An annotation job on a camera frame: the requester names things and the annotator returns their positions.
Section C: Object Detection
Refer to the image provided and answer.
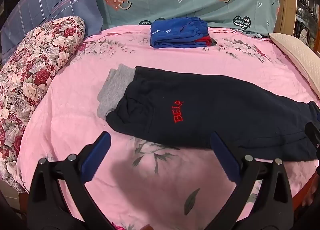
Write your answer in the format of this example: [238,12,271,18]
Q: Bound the red folded garment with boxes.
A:
[194,35,213,46]

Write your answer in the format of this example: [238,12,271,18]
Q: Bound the blue folded garment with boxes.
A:
[150,16,210,49]

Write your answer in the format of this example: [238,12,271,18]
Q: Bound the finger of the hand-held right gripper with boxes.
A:
[305,112,320,157]

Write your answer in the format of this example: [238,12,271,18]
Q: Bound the pink floral bedsheet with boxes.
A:
[17,25,320,230]

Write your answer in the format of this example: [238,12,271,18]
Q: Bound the cream textured pillow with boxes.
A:
[269,32,320,95]

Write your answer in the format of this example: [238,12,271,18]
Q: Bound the cabinet with ornaments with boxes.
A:
[292,0,320,50]

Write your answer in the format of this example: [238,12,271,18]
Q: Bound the dark navy pants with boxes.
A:
[97,63,320,162]

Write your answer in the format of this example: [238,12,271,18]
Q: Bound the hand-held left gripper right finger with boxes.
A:
[210,132,297,230]

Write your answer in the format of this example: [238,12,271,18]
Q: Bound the wooden headboard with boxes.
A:
[274,0,298,36]

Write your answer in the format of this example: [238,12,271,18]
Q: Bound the red floral quilt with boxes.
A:
[0,16,86,193]

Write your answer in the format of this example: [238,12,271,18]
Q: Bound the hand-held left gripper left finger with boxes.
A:
[26,131,113,230]

